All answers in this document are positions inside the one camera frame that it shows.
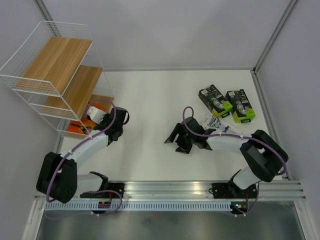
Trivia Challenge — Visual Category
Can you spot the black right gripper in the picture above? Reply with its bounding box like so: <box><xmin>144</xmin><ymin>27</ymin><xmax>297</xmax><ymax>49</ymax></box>
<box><xmin>164</xmin><ymin>122</ymin><xmax>196</xmax><ymax>154</ymax></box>

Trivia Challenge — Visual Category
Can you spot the orange Gillette Fusion5 razor box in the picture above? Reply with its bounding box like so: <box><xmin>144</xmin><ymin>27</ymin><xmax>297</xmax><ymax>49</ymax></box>
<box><xmin>89</xmin><ymin>102</ymin><xmax>110</xmax><ymax>112</ymax></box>

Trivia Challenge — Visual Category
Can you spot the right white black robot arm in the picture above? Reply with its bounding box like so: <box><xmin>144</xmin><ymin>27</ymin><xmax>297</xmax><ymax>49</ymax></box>
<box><xmin>165</xmin><ymin>116</ymin><xmax>289</xmax><ymax>198</ymax></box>

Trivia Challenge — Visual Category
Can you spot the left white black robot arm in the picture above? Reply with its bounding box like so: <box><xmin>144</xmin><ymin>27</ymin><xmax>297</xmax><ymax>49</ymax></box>
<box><xmin>35</xmin><ymin>107</ymin><xmax>130</xmax><ymax>204</ymax></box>

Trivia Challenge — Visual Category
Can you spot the white Gillette SkinGuard razor pack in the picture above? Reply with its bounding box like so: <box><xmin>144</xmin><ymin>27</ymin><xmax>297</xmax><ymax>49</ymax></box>
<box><xmin>200</xmin><ymin>113</ymin><xmax>243</xmax><ymax>135</ymax></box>

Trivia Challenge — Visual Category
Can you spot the black green razor box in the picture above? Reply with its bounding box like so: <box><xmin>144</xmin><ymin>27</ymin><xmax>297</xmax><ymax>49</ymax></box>
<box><xmin>198</xmin><ymin>84</ymin><xmax>233</xmax><ymax>118</ymax></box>
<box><xmin>225</xmin><ymin>89</ymin><xmax>256</xmax><ymax>123</ymax></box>

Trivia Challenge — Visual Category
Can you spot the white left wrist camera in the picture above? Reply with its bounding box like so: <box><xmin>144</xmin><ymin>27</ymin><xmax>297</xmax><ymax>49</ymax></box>
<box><xmin>86</xmin><ymin>106</ymin><xmax>107</xmax><ymax>125</ymax></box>

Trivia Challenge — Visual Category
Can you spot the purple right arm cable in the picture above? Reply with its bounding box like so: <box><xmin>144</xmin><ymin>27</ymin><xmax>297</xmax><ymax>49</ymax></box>
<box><xmin>182</xmin><ymin>106</ymin><xmax>288</xmax><ymax>218</ymax></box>

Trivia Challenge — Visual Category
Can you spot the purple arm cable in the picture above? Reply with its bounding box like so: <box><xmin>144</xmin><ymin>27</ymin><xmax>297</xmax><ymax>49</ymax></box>
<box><xmin>182</xmin><ymin>106</ymin><xmax>288</xmax><ymax>218</ymax></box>
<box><xmin>44</xmin><ymin>98</ymin><xmax>123</xmax><ymax>221</ymax></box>

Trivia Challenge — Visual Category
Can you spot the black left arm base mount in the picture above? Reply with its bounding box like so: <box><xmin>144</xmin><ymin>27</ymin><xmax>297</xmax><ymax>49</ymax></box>
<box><xmin>80</xmin><ymin>182</ymin><xmax>125</xmax><ymax>199</ymax></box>

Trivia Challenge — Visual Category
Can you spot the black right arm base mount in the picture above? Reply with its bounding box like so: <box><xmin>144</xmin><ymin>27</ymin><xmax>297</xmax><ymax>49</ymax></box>
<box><xmin>209</xmin><ymin>182</ymin><xmax>258</xmax><ymax>200</ymax></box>

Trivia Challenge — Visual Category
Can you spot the white wire wooden shelf rack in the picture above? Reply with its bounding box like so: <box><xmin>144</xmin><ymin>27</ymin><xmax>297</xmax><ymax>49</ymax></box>
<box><xmin>0</xmin><ymin>21</ymin><xmax>114</xmax><ymax>139</ymax></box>

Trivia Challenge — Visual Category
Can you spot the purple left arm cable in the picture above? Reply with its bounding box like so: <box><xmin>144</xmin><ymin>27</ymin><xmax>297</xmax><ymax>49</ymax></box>
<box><xmin>44</xmin><ymin>98</ymin><xmax>123</xmax><ymax>221</ymax></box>

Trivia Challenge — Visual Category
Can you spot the aluminium corner frame post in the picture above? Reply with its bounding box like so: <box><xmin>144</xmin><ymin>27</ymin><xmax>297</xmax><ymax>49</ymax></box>
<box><xmin>252</xmin><ymin>0</ymin><xmax>301</xmax><ymax>73</ymax></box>

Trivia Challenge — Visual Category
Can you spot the white slotted cable duct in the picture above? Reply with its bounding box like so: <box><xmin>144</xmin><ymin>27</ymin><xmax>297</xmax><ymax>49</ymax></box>
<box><xmin>45</xmin><ymin>200</ymin><xmax>232</xmax><ymax>212</ymax></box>

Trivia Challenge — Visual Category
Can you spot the aluminium table rail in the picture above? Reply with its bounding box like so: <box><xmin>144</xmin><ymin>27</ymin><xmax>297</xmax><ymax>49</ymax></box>
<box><xmin>109</xmin><ymin>180</ymin><xmax>306</xmax><ymax>201</ymax></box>

